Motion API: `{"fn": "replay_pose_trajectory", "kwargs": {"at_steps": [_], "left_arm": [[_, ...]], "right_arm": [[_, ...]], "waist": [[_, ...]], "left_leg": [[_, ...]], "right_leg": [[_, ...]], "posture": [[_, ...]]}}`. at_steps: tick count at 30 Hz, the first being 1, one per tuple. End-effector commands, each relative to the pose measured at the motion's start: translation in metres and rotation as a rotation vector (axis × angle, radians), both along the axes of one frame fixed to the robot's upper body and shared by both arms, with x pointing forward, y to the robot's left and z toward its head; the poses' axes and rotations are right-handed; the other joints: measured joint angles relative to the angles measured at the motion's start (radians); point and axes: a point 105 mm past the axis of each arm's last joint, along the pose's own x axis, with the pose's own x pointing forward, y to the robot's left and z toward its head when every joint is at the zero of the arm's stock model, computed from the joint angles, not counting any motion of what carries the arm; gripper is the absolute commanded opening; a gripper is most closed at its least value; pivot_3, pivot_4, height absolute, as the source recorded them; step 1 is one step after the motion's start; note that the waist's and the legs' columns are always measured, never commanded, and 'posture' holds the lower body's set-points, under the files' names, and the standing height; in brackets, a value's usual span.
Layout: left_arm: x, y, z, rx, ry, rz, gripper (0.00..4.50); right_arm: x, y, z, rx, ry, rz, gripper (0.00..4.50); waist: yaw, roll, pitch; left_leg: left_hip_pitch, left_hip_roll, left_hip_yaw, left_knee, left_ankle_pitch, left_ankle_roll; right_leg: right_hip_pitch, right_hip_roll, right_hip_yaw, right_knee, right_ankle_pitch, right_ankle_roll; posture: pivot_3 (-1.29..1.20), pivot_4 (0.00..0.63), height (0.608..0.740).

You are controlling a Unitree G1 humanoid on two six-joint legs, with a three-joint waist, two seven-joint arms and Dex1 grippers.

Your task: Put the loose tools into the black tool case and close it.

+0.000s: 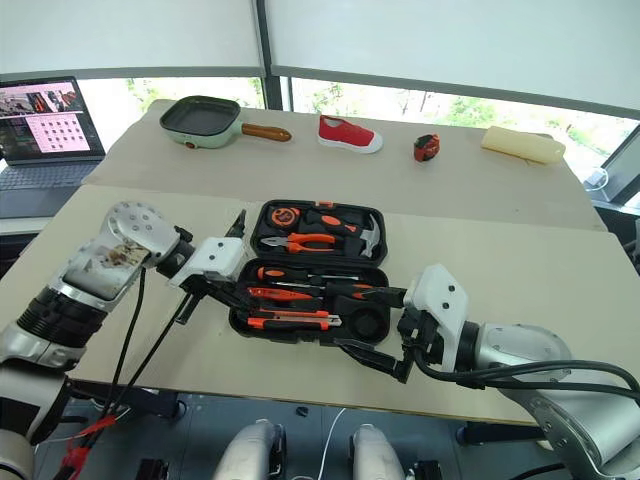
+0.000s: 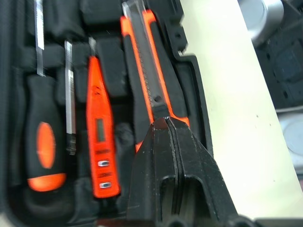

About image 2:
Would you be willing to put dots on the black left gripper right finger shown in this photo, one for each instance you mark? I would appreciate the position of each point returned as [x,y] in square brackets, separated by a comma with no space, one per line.
[196,160]

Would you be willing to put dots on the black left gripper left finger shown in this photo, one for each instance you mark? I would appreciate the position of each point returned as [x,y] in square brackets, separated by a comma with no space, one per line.
[151,170]

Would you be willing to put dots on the orange voltage tester pen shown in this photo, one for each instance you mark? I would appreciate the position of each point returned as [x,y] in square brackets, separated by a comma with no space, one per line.
[100,106]

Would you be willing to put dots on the orange and black utility knife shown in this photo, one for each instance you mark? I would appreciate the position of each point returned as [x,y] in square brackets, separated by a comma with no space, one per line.
[149,71]

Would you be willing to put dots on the orange and black screwdriver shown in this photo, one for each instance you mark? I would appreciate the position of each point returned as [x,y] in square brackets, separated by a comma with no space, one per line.
[45,146]

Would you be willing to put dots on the black tool case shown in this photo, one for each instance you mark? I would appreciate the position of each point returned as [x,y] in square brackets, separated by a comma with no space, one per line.
[111,71]

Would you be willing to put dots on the silver and black robot body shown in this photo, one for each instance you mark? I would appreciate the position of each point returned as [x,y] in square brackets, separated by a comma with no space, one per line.
[262,16]

